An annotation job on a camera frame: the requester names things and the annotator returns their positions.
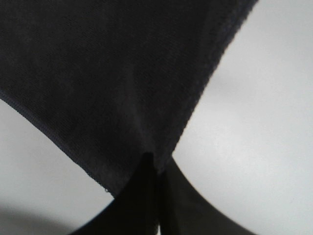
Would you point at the dark grey towel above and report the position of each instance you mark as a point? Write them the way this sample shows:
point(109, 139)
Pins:
point(108, 80)

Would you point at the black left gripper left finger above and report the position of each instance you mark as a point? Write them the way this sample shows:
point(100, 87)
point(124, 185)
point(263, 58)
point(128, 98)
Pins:
point(134, 209)

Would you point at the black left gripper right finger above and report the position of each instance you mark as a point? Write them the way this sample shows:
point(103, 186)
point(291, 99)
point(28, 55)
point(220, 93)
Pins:
point(183, 211)

